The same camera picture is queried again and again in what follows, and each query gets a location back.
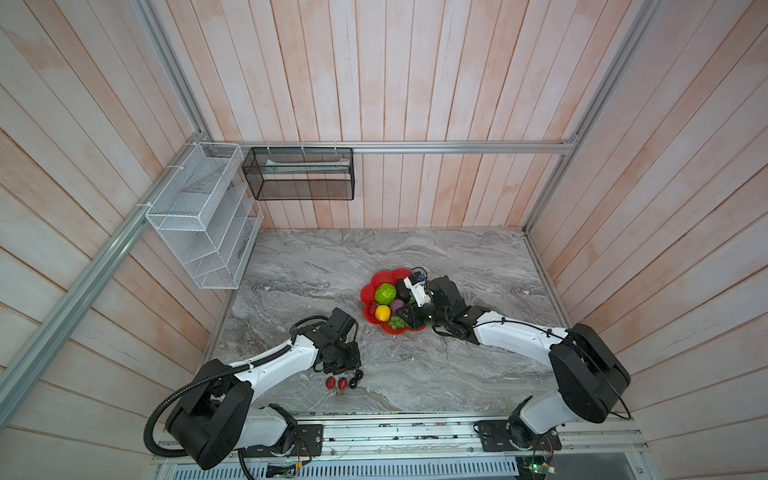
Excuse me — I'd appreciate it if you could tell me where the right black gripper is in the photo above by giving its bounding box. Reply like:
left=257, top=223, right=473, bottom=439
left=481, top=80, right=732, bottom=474
left=394, top=298, right=450, bottom=328

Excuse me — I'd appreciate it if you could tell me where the red cherry pair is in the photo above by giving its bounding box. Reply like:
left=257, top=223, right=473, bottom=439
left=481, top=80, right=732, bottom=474
left=325, top=376, right=349, bottom=391

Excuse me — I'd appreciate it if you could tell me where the purple fig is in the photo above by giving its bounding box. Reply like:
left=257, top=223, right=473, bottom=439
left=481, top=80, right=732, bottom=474
left=389, top=299, right=407, bottom=319

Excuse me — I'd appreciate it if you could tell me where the green grape bunch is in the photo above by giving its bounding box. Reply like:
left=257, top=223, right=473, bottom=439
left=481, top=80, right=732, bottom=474
left=387, top=316, right=409, bottom=331

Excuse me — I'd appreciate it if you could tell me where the yellow lemon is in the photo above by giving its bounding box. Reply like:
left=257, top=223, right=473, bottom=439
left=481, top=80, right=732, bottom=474
left=374, top=305, right=392, bottom=323

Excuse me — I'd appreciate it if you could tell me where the green bumpy custard apple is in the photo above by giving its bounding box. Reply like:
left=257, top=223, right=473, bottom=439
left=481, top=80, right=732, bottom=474
left=375, top=283, right=397, bottom=306

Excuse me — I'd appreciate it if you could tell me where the dark avocado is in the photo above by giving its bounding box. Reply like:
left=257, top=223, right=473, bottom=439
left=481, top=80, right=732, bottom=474
left=395, top=279, right=411, bottom=303

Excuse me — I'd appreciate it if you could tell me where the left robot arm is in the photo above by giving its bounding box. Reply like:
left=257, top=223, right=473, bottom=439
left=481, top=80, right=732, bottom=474
left=143, top=308, right=362, bottom=470

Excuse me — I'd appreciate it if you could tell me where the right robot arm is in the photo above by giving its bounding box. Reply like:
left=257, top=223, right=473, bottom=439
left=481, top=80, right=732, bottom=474
left=394, top=273, right=631, bottom=450

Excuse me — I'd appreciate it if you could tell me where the red flower-shaped fruit bowl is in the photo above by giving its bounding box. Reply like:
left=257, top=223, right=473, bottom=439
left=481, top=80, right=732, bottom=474
left=360, top=268, right=426, bottom=336

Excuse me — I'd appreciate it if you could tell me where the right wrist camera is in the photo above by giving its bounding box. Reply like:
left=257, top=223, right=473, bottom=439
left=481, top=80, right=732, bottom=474
left=403, top=267, right=431, bottom=307

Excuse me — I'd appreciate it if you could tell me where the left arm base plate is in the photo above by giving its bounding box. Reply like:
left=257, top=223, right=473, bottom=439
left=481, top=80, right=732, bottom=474
left=243, top=423, right=324, bottom=460

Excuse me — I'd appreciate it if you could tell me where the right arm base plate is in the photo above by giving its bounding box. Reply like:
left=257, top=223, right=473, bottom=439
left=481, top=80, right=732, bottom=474
left=473, top=420, right=562, bottom=452

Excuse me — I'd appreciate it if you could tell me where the black wire mesh basket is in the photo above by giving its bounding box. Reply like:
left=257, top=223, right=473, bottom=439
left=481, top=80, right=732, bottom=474
left=242, top=146, right=355, bottom=201

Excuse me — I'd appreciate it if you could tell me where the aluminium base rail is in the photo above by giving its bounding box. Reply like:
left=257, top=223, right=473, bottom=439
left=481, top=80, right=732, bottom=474
left=152, top=413, right=652, bottom=466

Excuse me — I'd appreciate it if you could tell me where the white wire mesh shelf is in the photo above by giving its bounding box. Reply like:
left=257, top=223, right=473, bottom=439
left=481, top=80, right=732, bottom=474
left=146, top=142, right=264, bottom=290

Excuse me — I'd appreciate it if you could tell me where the horizontal aluminium frame bar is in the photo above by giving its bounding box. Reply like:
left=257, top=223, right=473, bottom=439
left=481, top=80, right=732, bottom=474
left=236, top=140, right=576, bottom=154

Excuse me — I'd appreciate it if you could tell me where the black corrugated cable conduit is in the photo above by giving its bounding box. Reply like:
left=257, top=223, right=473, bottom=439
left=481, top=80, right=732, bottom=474
left=142, top=314, right=331, bottom=459

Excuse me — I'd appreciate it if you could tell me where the left aluminium frame bar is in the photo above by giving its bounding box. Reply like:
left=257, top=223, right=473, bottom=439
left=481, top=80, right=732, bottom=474
left=1, top=1, right=208, bottom=429

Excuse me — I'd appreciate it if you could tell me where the right aluminium frame bar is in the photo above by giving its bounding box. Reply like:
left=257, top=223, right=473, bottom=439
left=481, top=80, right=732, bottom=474
left=521, top=1, right=668, bottom=240

